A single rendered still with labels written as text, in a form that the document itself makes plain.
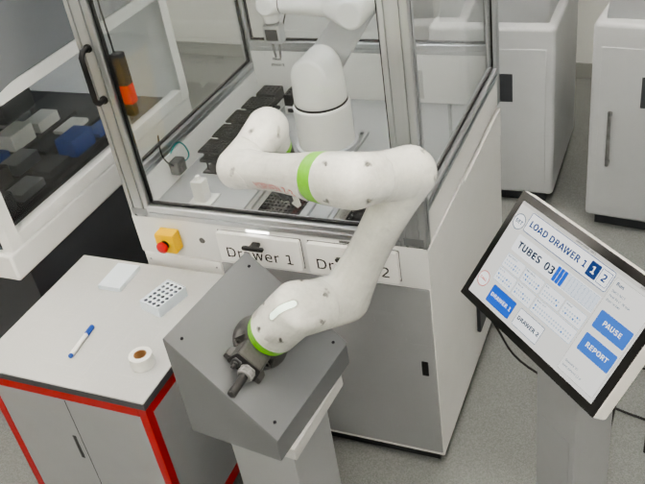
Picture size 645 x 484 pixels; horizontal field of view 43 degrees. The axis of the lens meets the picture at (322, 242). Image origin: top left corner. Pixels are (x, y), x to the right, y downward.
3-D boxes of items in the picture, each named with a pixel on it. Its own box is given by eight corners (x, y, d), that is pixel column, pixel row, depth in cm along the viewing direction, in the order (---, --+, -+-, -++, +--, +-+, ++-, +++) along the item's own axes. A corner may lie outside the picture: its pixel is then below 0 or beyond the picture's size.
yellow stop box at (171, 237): (176, 255, 271) (171, 237, 267) (157, 253, 274) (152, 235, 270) (183, 246, 275) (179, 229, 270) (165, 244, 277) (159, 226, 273)
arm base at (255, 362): (246, 415, 199) (256, 406, 195) (198, 376, 198) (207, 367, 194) (295, 341, 217) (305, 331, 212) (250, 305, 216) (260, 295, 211)
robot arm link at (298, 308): (308, 348, 211) (346, 316, 197) (258, 363, 201) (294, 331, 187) (287, 302, 214) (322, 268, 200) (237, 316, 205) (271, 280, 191)
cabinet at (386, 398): (448, 470, 289) (434, 290, 244) (195, 414, 328) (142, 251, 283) (507, 299, 359) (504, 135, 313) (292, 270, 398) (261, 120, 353)
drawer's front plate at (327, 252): (399, 284, 246) (395, 254, 239) (310, 272, 257) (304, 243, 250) (401, 280, 247) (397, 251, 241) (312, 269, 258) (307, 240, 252)
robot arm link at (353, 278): (369, 326, 213) (459, 166, 180) (320, 342, 203) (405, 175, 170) (340, 291, 219) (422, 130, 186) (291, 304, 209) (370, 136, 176)
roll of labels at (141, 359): (156, 368, 239) (154, 357, 237) (133, 375, 238) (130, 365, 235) (153, 352, 245) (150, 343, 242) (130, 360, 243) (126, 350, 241)
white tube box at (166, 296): (160, 318, 258) (156, 308, 256) (142, 309, 263) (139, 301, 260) (188, 295, 265) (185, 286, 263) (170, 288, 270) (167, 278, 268)
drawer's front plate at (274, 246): (302, 271, 258) (298, 242, 251) (222, 260, 269) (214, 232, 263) (305, 268, 259) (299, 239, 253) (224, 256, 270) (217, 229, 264)
